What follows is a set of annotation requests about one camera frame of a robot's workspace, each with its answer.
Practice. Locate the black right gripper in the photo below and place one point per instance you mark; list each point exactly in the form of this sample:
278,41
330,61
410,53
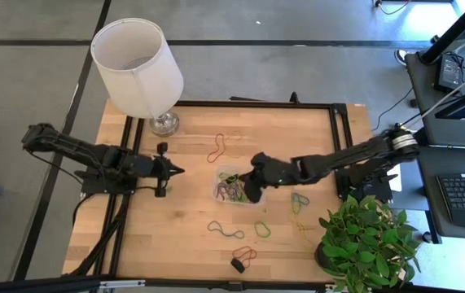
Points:
275,171

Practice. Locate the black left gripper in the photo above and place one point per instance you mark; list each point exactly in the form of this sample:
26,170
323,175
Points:
146,169

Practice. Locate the light green rubber band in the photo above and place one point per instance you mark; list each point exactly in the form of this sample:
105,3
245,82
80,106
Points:
169,189

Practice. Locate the red rubber band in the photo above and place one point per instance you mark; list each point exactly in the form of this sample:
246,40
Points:
234,189
243,249
217,148

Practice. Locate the teal rubber band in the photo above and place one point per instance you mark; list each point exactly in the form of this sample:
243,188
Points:
293,199
224,232

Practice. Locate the thin yellow rubber band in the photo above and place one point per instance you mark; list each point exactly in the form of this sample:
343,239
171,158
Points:
238,132
295,221

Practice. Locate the black wide rubber band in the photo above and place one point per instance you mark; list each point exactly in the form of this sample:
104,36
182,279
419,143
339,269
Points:
237,265

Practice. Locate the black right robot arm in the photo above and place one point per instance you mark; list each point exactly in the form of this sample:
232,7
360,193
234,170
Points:
338,158

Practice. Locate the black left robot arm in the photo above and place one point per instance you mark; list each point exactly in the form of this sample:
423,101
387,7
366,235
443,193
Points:
93,154

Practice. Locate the clear plastic bin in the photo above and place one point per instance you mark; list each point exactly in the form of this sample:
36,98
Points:
220,169

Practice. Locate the black flat bar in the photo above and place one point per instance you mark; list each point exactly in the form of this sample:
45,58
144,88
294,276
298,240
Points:
246,99

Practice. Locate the white shade table lamp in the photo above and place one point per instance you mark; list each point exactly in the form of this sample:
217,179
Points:
134,73

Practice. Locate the potted green plant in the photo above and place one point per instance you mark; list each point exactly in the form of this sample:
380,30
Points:
362,248

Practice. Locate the dark grey desk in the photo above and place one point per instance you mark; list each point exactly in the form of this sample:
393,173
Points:
431,163
431,122

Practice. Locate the person's shoe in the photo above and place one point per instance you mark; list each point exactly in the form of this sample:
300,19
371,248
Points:
400,57

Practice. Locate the black power adapter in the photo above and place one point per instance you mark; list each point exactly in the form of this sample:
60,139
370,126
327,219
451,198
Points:
448,73

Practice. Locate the black stand pole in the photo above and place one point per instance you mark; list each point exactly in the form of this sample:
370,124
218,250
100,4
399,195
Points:
456,28

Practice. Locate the black loop bracket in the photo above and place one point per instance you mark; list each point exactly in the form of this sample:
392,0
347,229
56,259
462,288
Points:
294,97

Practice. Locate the silver metal bracket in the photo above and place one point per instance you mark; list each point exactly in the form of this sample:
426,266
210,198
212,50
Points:
122,284

